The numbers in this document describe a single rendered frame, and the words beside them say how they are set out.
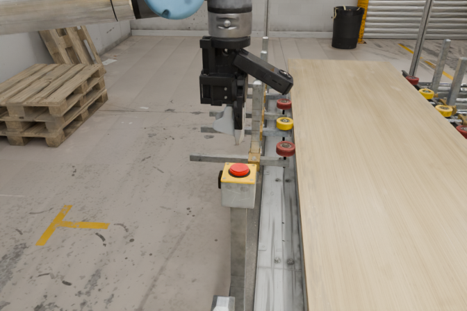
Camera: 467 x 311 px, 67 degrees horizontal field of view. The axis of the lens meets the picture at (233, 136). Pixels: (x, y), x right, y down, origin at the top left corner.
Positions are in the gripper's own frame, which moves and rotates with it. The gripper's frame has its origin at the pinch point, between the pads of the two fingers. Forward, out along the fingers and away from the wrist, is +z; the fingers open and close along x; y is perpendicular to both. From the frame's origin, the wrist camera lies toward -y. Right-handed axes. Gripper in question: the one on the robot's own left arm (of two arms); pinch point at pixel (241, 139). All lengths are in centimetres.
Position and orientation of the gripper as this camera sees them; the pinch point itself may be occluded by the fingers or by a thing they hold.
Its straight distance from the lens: 70.9
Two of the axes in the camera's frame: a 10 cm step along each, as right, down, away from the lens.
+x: -1.2, 4.6, -8.8
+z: 0.0, 8.9, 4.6
